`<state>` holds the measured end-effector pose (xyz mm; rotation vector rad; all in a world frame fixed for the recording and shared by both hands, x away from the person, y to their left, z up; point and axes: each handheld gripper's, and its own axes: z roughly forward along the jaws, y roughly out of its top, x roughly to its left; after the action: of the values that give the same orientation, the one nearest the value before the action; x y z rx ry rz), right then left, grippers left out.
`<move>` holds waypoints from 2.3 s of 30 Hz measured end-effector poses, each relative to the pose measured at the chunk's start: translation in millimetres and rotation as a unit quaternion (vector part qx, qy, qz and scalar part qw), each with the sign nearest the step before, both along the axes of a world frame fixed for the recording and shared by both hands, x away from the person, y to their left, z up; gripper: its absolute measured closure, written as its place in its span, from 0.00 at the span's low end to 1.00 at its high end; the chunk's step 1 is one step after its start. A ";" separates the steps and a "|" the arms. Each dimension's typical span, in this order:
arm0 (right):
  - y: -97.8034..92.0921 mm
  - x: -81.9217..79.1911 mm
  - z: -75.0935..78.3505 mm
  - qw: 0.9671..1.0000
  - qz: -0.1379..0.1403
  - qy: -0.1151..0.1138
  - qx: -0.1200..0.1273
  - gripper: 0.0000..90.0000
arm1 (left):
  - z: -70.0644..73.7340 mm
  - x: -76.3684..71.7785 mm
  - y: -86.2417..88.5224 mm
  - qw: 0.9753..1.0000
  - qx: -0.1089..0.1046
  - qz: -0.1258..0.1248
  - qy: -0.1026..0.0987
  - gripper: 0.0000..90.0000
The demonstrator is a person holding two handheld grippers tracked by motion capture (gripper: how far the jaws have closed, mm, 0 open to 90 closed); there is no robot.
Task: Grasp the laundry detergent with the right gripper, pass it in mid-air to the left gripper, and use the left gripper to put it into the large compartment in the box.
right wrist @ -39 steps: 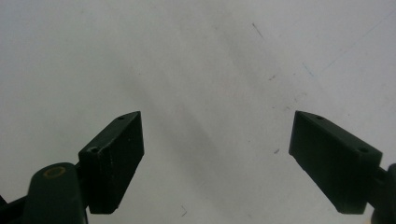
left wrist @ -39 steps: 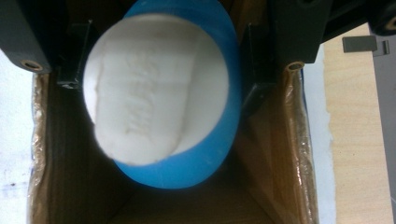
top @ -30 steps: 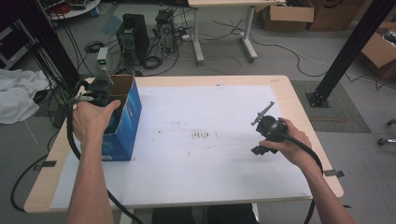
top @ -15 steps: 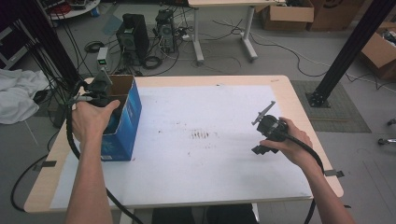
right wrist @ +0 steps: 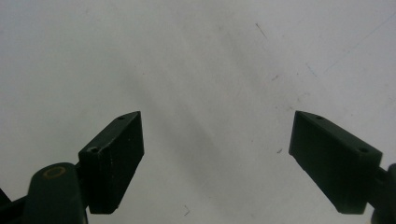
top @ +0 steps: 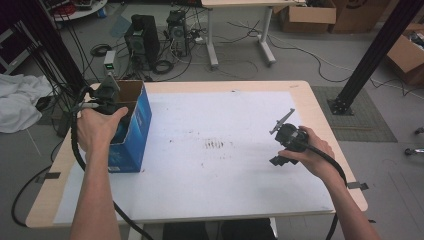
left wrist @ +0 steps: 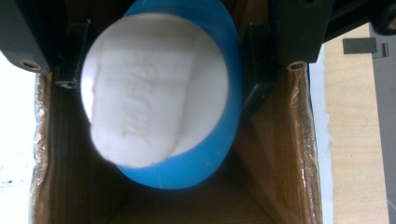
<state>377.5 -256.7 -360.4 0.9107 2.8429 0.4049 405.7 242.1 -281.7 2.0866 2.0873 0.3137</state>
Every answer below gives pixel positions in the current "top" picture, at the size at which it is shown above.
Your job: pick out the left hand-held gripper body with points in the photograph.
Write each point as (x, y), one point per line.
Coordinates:
(103, 98)

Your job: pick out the large brown cardboard box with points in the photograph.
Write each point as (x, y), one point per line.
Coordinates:
(358, 15)

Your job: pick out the chair caster base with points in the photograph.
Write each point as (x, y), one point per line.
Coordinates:
(415, 150)

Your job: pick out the light wooden table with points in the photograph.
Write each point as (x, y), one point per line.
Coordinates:
(320, 110)

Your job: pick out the small silver power supply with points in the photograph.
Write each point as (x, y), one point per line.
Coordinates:
(109, 61)

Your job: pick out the grey floor mat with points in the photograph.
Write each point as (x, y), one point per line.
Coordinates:
(360, 120)

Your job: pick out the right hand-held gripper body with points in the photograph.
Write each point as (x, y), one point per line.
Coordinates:
(291, 136)

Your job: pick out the person's left hand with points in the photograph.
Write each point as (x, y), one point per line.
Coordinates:
(96, 131)

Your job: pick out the black computer tower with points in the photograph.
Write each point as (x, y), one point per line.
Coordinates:
(145, 40)

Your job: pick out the small brown cardboard box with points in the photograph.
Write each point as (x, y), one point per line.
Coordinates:
(311, 18)

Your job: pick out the black metal frame post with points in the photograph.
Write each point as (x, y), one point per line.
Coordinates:
(373, 53)
(56, 43)

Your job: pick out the white cloth heap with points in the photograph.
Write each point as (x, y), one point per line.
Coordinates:
(20, 100)

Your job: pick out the grey tape strip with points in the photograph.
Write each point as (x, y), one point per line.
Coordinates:
(358, 185)
(50, 176)

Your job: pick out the grey open computer tower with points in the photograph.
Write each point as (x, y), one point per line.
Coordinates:
(177, 31)

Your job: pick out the open brown cardboard box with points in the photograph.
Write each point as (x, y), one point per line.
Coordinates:
(405, 56)

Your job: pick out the white table mat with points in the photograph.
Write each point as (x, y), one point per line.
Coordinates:
(216, 180)

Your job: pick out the round white table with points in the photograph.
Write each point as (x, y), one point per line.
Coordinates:
(85, 11)

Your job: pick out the person's right hand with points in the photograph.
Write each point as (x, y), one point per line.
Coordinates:
(318, 158)

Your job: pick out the white-legged desk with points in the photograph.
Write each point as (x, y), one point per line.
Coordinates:
(240, 3)

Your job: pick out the blue cardboard box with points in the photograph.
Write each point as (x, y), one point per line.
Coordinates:
(135, 133)

